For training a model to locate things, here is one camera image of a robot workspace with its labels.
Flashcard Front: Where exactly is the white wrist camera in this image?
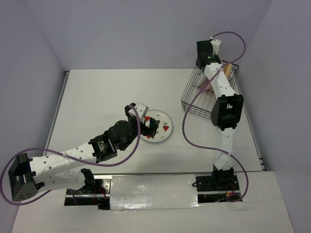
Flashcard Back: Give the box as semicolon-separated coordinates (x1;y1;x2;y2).
128;102;149;121
210;37;222;55

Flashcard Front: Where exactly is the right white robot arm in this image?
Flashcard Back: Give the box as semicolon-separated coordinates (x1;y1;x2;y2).
196;39;244;190

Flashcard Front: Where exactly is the aluminium table rail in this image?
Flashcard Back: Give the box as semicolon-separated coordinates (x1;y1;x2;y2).
44;70;70;149

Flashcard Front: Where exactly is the pink plate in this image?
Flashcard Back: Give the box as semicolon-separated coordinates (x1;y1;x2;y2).
199;75;213;92

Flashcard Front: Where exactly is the silver tape-covered panel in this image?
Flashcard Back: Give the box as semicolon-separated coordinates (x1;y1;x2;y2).
110;174;199;210

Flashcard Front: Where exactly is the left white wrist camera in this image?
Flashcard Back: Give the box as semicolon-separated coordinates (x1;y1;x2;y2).
128;102;149;121

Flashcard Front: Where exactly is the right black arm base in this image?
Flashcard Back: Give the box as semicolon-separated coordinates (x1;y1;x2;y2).
192;166;241;203

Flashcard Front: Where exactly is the white blue-rimmed fruit plate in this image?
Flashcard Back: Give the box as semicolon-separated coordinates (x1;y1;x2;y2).
140;109;173;144

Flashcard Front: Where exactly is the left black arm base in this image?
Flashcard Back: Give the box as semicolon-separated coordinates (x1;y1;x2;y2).
64;168;112;210

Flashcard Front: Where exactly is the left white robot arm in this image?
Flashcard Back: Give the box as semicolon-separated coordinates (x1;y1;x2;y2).
4;102;160;205

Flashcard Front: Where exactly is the dark wire dish rack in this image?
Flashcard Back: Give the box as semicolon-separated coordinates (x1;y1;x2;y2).
180;61;240;119

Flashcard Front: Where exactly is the yellow plate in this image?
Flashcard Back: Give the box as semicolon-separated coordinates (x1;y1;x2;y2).
223;63;233;79

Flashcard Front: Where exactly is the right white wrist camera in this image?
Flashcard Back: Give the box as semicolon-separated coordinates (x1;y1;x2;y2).
210;37;222;55

